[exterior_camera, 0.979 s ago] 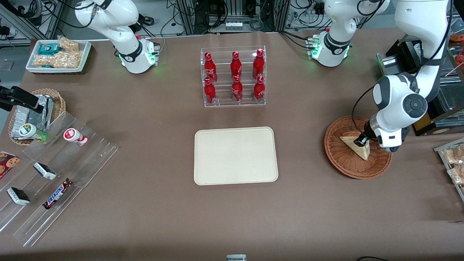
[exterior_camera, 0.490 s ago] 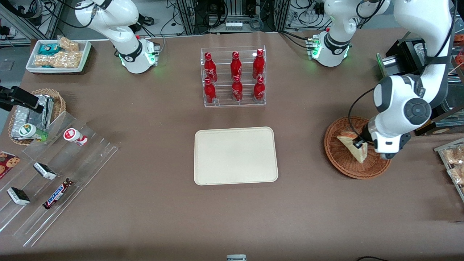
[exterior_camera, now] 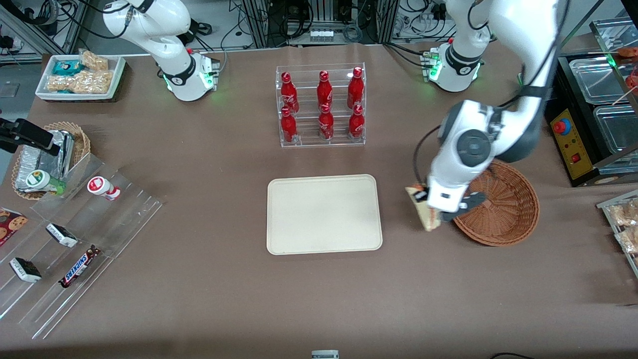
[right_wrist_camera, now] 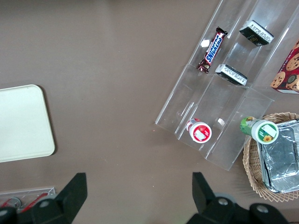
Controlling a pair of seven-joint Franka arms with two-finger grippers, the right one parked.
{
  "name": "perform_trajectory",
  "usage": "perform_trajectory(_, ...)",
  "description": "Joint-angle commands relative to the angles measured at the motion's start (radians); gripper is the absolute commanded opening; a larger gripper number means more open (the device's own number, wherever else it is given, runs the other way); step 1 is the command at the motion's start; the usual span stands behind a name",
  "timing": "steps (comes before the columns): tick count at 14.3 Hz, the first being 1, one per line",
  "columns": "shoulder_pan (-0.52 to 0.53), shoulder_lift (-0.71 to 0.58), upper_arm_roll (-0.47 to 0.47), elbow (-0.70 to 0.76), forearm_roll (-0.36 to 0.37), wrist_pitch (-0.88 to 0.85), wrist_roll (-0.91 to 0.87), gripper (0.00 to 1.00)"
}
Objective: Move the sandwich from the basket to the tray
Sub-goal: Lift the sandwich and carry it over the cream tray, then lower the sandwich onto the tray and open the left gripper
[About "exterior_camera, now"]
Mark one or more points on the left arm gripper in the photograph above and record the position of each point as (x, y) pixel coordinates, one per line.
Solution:
(421, 195)

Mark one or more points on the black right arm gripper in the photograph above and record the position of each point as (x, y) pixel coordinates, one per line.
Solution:
(31, 133)

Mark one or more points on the triangular sandwich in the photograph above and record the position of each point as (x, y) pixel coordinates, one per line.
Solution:
(428, 219)

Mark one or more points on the light tan wicker basket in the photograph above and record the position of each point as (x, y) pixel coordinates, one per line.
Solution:
(82, 139)

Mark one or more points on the round brown wicker basket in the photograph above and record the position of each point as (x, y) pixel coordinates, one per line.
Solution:
(513, 214)

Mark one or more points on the white rectangular snack tray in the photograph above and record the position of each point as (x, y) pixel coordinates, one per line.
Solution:
(118, 75)

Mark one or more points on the beige rectangular tray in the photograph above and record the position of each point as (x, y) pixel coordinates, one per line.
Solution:
(324, 214)

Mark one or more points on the metal bread tray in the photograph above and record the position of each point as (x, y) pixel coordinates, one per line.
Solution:
(605, 209)

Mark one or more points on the silver foil wrapped package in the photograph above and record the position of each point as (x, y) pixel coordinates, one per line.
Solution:
(42, 159)

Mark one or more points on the green label yogurt bottle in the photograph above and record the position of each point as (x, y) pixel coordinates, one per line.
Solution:
(40, 180)

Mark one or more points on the large puffed rice snack pack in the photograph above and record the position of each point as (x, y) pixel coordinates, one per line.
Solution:
(82, 82)

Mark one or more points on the teal snack pack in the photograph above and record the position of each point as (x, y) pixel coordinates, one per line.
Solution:
(66, 68)

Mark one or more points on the red label yogurt bottle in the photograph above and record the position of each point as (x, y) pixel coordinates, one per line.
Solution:
(99, 186)

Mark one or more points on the small puffed rice snack pack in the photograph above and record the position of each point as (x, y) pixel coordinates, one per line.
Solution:
(94, 61)

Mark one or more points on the red cookie pack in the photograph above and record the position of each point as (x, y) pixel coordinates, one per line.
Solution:
(11, 225)

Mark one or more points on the red cola bottle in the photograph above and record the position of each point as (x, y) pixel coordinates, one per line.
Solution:
(288, 127)
(355, 89)
(356, 123)
(324, 92)
(289, 94)
(326, 124)

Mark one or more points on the black white chocolate bar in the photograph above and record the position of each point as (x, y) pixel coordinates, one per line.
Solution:
(26, 269)
(62, 235)

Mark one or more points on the clear acrylic stepped shelf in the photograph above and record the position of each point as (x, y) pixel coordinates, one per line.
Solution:
(114, 219)

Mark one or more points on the clear acrylic bottle rack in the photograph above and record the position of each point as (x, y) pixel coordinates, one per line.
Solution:
(309, 142)

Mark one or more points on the Snickers bar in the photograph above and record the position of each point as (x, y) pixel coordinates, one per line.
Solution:
(79, 267)

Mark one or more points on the black food warmer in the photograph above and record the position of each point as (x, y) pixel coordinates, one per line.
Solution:
(573, 149)

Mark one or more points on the white labelled device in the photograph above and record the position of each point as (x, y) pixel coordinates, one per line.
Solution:
(325, 355)

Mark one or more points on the white power strip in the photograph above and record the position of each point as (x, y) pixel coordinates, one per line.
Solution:
(321, 36)

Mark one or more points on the wrapped bread pack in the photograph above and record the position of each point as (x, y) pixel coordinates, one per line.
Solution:
(629, 240)
(625, 214)

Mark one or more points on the metal food pan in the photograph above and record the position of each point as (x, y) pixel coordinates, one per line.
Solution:
(595, 80)
(620, 129)

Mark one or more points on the orange food item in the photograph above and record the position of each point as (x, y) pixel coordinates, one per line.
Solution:
(628, 51)

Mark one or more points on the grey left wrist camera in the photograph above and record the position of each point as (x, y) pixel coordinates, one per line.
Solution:
(466, 205)

